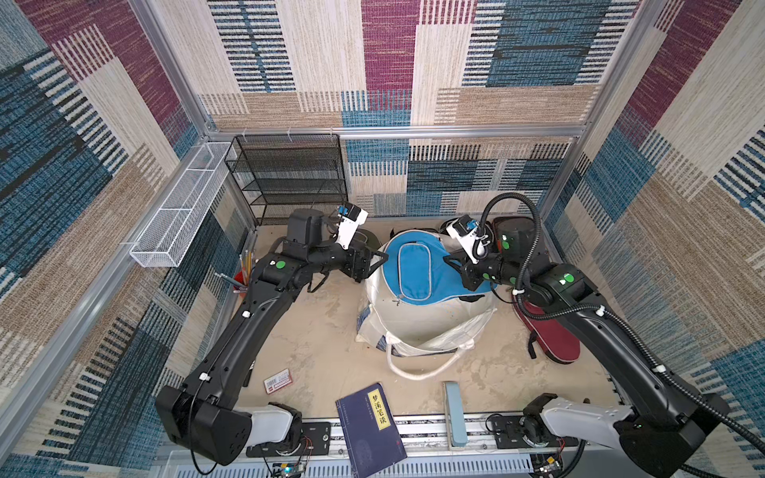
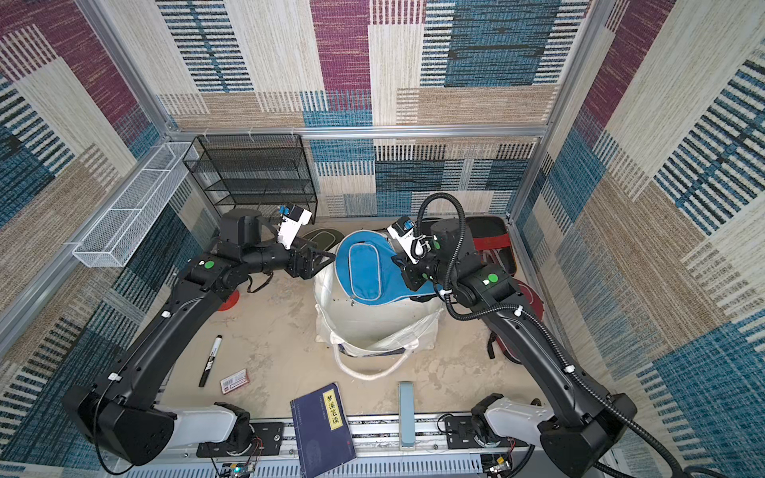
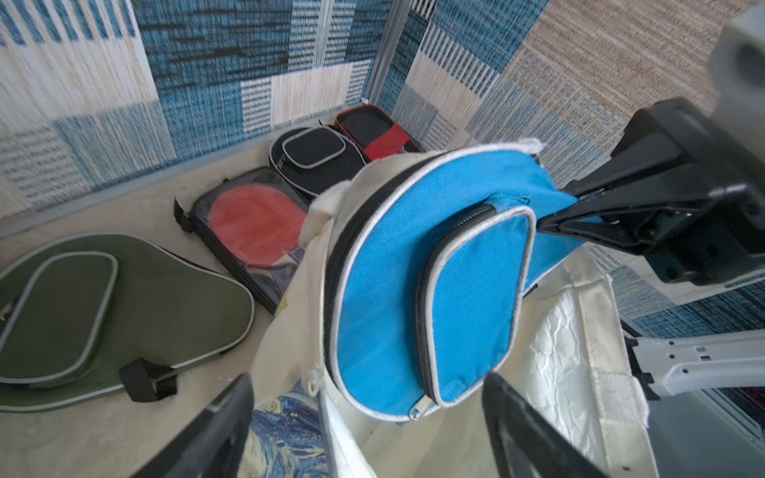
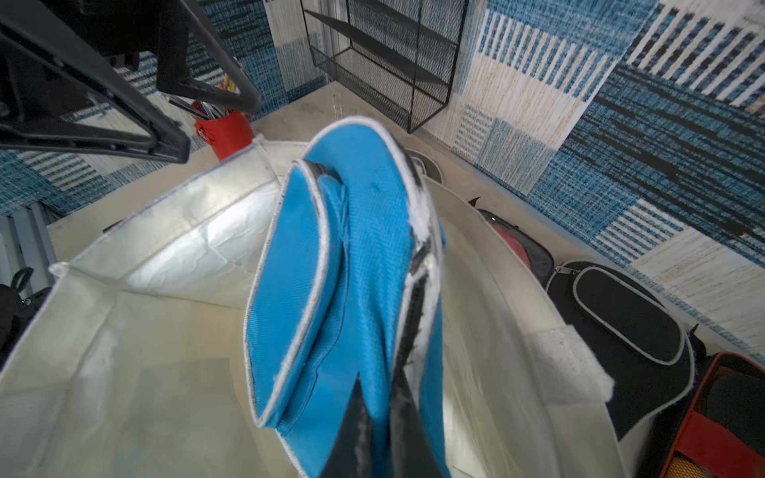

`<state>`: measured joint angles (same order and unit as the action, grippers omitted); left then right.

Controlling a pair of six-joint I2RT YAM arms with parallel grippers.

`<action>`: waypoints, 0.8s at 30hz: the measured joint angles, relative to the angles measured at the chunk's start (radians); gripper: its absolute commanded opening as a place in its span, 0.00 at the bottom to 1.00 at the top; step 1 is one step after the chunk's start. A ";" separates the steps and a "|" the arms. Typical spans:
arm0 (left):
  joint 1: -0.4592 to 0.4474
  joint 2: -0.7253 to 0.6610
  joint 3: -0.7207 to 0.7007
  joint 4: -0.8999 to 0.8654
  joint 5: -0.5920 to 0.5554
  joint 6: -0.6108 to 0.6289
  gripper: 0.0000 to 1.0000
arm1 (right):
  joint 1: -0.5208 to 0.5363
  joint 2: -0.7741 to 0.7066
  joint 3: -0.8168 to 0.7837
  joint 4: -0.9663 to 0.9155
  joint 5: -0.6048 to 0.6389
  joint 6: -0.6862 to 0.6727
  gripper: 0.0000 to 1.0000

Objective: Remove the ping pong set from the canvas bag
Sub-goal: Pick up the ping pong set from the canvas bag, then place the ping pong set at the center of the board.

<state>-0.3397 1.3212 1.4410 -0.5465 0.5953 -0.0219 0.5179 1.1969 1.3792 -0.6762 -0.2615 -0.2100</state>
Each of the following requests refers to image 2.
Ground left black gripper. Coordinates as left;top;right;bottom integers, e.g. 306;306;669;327
243;236;337;281

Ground olive green paddle cover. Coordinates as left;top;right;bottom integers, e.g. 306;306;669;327
303;228;345;251

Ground blue paddle cover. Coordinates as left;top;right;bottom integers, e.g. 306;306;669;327
335;230;435;306

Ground white canvas tote bag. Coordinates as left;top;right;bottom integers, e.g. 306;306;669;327
313;266;445;382

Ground black red mesh case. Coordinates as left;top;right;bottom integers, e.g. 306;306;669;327
467;216;518;276

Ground maroon paddle cover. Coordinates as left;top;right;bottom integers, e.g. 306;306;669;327
486;280;546;366

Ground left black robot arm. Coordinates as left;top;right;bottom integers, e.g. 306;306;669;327
62;205;335;466

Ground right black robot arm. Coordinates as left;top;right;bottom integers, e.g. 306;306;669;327
388;216;637;477

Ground red pencil cup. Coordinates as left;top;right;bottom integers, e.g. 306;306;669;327
218;290;240;312

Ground light blue eraser block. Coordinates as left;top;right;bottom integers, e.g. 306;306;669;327
398;382;416;450

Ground black marker pen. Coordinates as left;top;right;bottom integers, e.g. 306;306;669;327
198;335;223;388

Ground small red white card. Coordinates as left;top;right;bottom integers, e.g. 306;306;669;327
220;370;250;394

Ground dark blue book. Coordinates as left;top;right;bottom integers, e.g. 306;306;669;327
290;382;357;478

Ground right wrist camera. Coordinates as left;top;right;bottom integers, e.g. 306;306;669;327
386;216;430;264

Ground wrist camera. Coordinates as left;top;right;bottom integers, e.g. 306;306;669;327
277;203;312;250
386;216;430;264

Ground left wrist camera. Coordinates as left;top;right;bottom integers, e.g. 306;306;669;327
277;203;312;250

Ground black wire mesh shelf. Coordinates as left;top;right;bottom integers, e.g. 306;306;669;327
182;133;318;215

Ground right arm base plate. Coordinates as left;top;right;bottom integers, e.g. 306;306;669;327
436;413;528;450

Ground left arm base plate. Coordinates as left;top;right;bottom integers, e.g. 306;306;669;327
195;421;285;459

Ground white wire mesh basket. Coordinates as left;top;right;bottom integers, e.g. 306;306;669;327
73;143;190;268

